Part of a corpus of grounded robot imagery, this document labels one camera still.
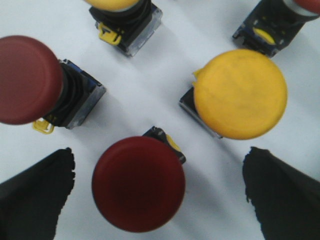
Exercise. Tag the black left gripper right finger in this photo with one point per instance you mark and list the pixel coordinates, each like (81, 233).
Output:
(286, 201)

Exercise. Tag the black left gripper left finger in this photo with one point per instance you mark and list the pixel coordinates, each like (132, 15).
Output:
(31, 202)

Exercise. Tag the red mushroom push button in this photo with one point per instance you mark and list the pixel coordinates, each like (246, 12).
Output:
(138, 183)

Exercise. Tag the yellow mushroom push button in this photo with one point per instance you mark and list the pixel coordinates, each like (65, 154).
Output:
(240, 94)

